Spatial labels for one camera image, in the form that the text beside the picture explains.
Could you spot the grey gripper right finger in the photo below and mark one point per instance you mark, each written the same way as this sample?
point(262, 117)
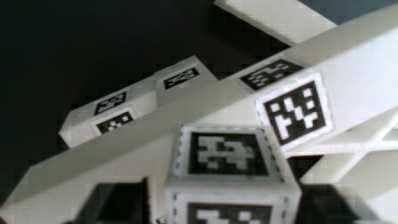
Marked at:
point(324, 208)

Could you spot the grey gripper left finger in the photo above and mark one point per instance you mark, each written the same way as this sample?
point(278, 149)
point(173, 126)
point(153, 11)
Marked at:
point(116, 205)

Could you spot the white tagged cube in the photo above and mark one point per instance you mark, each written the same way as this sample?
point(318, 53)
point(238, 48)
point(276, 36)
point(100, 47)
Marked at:
point(230, 185)

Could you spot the white chair back part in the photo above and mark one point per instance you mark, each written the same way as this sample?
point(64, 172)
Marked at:
point(326, 111)

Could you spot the white tagged chair leg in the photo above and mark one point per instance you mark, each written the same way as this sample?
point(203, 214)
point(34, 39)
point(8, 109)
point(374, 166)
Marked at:
point(107, 113)

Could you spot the white U-shaped fence frame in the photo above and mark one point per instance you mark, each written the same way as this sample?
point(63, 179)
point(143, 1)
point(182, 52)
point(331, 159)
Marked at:
point(281, 17)

